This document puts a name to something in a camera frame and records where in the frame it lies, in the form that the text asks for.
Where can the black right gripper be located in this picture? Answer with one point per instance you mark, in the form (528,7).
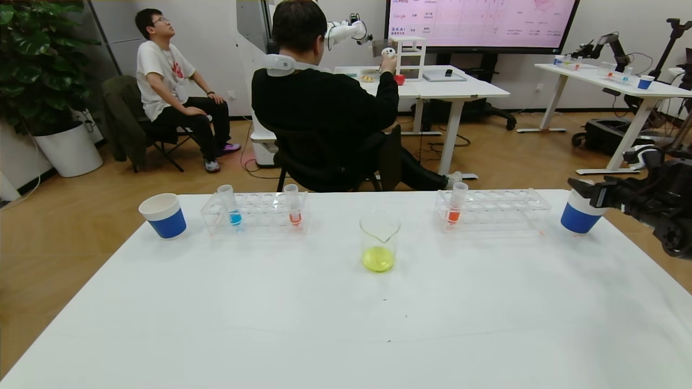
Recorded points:
(598,195)

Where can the test tube with blue pigment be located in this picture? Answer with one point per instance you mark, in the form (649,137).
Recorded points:
(233,213)

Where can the black background robot arm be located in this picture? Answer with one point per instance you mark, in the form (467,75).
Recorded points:
(613,46)

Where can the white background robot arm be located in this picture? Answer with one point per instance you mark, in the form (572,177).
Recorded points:
(343,32)

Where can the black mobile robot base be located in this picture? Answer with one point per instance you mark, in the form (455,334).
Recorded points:
(611,138)

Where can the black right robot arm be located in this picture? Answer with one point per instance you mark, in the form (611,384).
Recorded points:
(676,237)

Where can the clear acrylic test tube rack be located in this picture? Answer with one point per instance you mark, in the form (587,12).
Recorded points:
(259,213)
(503,213)

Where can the test tube with red pigment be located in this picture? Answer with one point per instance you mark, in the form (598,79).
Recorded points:
(294,213)
(455,210)

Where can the clear glass beaker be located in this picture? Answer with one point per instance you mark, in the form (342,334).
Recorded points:
(380,254)

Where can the blue paper cup white rim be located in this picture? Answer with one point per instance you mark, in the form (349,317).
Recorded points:
(578,219)
(167,221)

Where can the long white table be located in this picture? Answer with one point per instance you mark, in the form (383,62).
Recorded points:
(594,78)

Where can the black display stand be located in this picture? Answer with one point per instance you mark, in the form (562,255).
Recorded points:
(489,60)

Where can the white standing desk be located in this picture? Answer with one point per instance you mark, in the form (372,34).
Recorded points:
(459,89)

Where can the black tripod stand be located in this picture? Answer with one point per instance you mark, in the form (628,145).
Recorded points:
(676,27)

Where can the grey tablet with black puck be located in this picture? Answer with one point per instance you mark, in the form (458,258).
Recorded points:
(443,78)

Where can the black office chair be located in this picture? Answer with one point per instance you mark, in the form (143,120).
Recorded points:
(389,162)

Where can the small white shelf rack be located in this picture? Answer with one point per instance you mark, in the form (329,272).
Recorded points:
(413,40)

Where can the white handheld controller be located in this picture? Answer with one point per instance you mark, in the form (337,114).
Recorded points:
(388,53)

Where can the brown flat board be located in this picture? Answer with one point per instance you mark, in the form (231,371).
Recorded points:
(379,48)

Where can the person in black sweater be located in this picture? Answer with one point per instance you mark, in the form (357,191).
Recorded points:
(319,113)

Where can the white neck-worn headset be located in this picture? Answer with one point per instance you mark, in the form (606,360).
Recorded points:
(278,65)

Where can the white robot body column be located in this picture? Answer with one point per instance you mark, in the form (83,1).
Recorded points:
(248,65)

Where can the black folding chair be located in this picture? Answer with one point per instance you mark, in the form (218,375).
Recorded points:
(167,138)

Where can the person in white t-shirt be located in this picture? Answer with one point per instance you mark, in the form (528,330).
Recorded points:
(162,70)

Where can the olive green jacket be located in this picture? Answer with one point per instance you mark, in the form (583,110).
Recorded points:
(121,119)

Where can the white plant pot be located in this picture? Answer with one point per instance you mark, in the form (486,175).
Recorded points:
(70,154)

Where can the large green potted plant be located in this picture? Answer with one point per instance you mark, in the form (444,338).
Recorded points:
(38,65)

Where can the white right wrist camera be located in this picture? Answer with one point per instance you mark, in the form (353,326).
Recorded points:
(643,156)

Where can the large wall display screen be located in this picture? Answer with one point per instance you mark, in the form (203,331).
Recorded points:
(486,27)

